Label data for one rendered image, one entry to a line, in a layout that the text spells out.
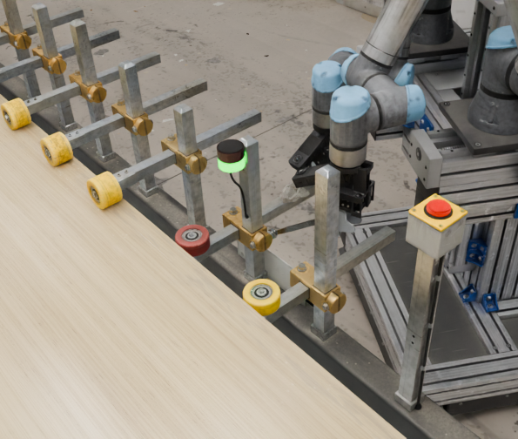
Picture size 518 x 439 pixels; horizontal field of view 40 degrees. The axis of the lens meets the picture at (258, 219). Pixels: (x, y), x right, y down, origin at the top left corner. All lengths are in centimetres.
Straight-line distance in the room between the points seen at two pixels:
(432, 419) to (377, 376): 15
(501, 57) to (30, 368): 120
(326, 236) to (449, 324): 104
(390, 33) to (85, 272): 83
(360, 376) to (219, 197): 178
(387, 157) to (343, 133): 211
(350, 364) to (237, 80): 276
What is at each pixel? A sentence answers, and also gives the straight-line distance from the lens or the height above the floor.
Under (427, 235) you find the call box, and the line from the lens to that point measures 120.
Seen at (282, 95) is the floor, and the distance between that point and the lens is 399.
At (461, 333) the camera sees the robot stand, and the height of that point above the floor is 21.
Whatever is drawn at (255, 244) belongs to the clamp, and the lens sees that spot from 168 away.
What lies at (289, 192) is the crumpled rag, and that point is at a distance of 180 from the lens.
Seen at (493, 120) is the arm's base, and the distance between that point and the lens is 177.
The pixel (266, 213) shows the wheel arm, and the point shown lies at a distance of 176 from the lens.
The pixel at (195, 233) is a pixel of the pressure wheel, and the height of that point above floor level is 91.
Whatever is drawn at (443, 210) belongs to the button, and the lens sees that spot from 120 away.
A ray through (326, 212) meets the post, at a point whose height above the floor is 108.
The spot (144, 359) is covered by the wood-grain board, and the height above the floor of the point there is 90.
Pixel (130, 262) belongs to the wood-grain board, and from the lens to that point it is 161.
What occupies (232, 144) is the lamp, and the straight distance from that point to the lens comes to 154.
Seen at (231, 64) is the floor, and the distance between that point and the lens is 434.
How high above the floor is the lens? 197
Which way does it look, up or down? 40 degrees down
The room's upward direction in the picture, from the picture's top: 3 degrees counter-clockwise
